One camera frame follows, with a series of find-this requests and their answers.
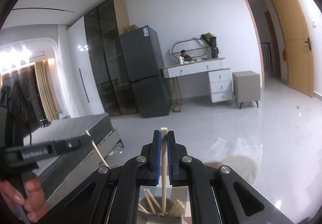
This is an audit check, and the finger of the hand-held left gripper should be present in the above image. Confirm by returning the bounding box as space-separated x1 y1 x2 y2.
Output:
49 136 94 156

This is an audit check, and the person's left hand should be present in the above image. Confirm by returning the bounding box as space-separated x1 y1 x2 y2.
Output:
0 173 48 223

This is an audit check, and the white dressing table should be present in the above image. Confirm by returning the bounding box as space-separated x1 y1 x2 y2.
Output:
161 57 233 107

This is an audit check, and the dark glass display cabinet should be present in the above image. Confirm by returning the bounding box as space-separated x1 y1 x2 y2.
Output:
84 0 139 116

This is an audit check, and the dark grey refrigerator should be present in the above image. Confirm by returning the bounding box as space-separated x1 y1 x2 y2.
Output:
119 25 173 118

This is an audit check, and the oval vanity mirror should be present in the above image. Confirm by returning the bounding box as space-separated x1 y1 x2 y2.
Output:
171 37 210 61

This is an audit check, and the long bamboo chopstick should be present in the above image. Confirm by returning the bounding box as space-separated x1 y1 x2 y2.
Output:
85 130 109 168
160 127 168 214

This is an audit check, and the bundle of bamboo chopsticks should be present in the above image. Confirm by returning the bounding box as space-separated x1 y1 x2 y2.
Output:
138 188 186 217

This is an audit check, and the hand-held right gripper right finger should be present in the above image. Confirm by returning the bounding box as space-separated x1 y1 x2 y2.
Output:
167 130 285 224

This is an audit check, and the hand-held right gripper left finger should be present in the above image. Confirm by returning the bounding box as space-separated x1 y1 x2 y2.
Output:
48 130 162 224

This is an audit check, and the light grey bed frame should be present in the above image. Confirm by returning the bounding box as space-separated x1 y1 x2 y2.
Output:
38 128 124 209

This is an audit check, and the grey and white utensil holder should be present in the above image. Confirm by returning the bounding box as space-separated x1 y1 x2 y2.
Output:
137 195 189 224

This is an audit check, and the beige curtain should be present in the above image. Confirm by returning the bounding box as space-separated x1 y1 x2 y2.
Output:
34 60 62 121

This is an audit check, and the grey nightstand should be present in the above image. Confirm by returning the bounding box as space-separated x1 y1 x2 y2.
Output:
231 71 261 110

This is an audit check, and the light wood cabinet panel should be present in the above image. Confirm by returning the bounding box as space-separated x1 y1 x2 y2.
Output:
113 0 130 34

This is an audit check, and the dark glass balcony door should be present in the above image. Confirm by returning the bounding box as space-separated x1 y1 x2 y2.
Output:
0 63 38 124

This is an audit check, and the stair railing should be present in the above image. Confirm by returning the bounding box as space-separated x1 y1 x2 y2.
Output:
261 43 273 72

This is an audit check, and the white wardrobe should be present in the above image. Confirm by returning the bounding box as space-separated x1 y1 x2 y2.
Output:
67 16 106 119

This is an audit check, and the light wood door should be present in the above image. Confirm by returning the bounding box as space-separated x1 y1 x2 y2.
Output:
270 0 315 98

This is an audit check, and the light wood door frame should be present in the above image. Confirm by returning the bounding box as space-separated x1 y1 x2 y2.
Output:
239 0 273 91

